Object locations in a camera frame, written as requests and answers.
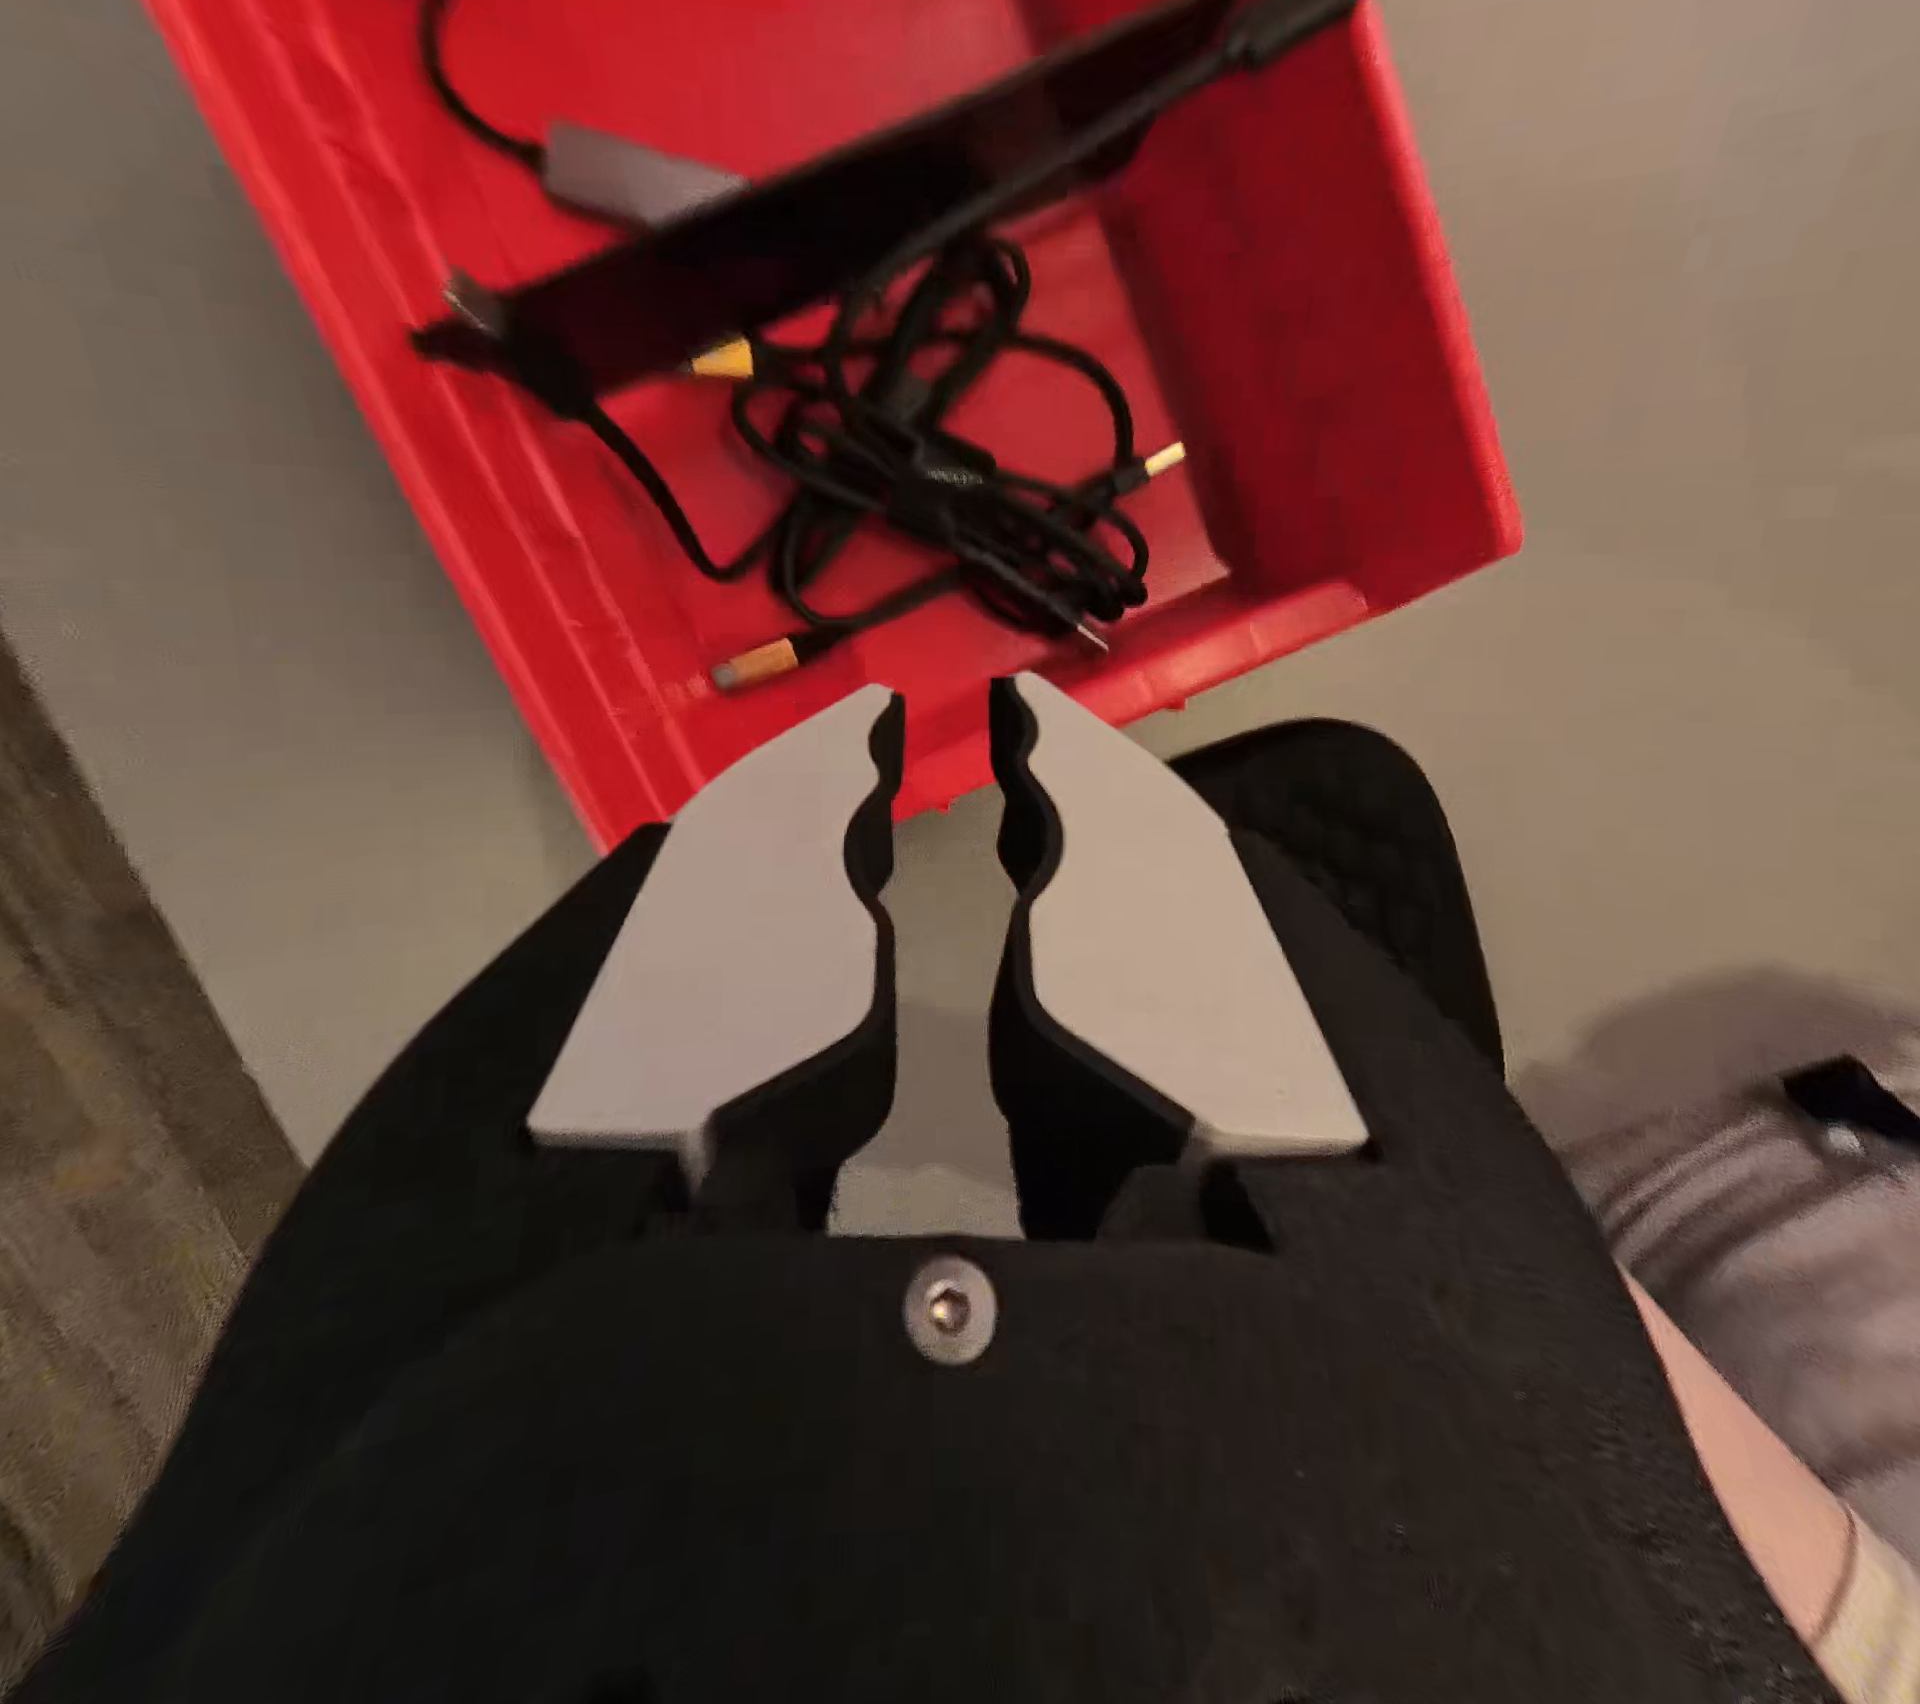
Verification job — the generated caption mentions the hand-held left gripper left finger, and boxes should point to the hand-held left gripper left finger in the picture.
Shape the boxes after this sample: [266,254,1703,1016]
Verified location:
[524,683,908,1234]

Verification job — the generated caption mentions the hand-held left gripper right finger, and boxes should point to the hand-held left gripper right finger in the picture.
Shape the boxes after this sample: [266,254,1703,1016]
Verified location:
[984,672,1371,1238]

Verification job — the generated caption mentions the red plastic bin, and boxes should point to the red plastic bin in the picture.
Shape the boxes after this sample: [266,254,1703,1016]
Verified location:
[29,0,1526,854]

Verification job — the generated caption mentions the person's grey clothing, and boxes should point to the person's grey clothing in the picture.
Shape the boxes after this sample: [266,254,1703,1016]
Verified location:
[1513,967,1920,1526]

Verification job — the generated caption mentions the person's leg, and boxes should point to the person's leg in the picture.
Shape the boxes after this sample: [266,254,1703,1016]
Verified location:
[1626,1268,1869,1704]

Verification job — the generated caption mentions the black bin divider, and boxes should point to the black bin divider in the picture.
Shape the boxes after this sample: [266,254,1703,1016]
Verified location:
[411,0,1253,390]

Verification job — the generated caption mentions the black usb-c cable gold plugs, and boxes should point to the black usb-c cable gold plugs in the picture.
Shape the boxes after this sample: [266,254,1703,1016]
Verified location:
[708,234,1158,696]
[685,234,1191,660]

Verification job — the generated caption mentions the black braided cable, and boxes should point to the black braided cable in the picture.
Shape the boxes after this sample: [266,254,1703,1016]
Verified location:
[411,269,786,586]

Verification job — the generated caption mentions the grey usb hub with cable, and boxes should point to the grey usb hub with cable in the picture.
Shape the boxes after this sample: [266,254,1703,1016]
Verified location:
[869,0,1398,288]
[419,0,751,229]

